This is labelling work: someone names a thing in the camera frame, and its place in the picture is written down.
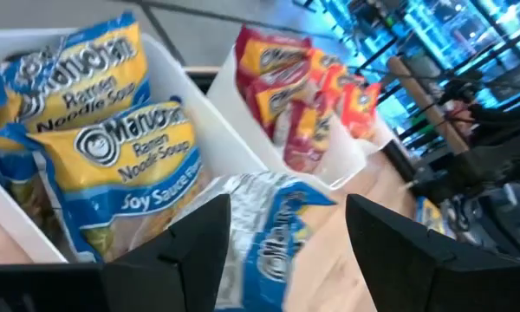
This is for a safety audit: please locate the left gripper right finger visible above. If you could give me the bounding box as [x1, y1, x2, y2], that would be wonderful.
[345, 192, 520, 312]

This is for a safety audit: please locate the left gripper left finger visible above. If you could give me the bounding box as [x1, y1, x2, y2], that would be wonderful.
[101, 193, 233, 312]

